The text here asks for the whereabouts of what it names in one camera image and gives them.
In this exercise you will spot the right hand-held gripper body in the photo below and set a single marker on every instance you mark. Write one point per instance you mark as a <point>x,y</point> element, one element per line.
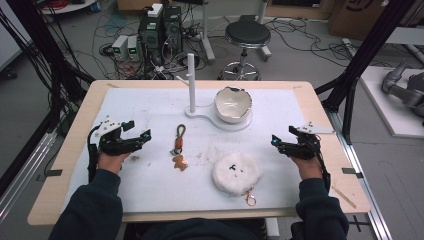
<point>305,143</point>

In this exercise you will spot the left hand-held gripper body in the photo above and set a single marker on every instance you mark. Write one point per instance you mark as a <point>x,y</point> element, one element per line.
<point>108,141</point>

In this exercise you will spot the person's left hand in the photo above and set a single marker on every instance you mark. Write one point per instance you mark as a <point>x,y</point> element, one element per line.
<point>111,161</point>

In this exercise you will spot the person's right hand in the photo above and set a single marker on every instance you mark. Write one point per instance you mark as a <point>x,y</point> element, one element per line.
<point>308,168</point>

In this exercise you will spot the white table mat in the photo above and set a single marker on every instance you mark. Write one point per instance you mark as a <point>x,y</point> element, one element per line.
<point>160,186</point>

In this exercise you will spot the white fluffy round pouch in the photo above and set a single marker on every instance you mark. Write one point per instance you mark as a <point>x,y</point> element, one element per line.
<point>236,173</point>

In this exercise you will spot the black tape piece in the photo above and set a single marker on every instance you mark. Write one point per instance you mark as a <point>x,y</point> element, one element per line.
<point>54,172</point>
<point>351,171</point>

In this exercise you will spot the white eggshell-shaped bowl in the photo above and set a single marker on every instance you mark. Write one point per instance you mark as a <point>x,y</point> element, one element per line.
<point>233,106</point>

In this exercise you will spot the thin wooden stick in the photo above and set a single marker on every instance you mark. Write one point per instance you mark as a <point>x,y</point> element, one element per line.
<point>343,196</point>

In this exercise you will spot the white peg stand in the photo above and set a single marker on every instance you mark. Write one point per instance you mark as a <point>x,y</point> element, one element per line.
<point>191,83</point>

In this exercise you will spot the grey power supply unit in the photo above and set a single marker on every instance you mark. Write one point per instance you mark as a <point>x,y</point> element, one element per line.
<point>120,48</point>
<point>133,49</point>

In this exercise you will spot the white floor platform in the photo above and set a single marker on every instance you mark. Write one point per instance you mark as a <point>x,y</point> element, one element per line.
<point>383,110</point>

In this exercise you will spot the black computer tower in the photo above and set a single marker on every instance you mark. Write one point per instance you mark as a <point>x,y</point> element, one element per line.
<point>150,40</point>
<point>172,30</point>

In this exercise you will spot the black round stool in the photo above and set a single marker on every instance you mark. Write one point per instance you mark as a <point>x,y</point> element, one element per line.
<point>247,33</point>

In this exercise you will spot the person's torso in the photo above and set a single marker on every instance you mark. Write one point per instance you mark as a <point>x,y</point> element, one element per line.
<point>203,230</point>

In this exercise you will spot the white box on tower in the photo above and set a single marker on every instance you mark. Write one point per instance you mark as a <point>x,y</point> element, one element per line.
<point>155,10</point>

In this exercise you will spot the white metal stand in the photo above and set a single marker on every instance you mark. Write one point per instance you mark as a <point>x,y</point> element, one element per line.
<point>206,33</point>

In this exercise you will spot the brown cardboard box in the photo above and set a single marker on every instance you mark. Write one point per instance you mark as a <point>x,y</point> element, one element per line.
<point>360,16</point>

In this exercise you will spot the aluminium floor rail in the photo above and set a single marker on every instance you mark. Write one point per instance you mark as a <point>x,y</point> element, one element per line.
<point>363,186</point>
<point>23,173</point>

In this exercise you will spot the black metal frame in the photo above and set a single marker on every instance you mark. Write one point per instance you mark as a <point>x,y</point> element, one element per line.
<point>40,50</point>
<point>366,53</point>

